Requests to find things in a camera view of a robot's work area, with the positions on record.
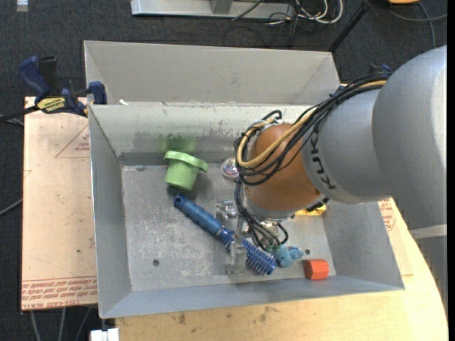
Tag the green plastic cup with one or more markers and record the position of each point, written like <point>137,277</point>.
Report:
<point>182,174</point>

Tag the orange block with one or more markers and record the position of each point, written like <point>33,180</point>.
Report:
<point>315,269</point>

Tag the light blue toy animal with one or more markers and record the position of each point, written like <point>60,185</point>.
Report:
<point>286,258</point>

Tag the grey metal bin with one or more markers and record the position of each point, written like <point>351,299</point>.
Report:
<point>170,247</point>

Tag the shiny round glass thing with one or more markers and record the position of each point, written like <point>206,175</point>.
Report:
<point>229,169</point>

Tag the yellow flat thing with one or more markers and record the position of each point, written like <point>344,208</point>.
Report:
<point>306,212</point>

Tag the blue brush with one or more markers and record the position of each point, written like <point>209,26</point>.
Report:
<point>200,217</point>

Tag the brown cardboard board, red print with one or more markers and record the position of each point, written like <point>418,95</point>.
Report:
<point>57,204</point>

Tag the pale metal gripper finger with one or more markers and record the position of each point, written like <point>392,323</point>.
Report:
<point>236,258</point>
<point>226,213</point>

